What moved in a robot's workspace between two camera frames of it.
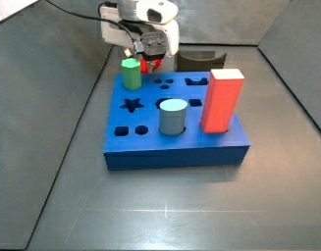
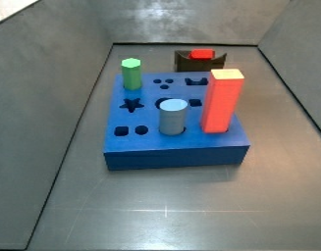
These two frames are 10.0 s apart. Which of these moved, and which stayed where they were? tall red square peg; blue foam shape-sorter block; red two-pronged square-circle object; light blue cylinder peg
Moved: red two-pronged square-circle object
Stayed: light blue cylinder peg; blue foam shape-sorter block; tall red square peg
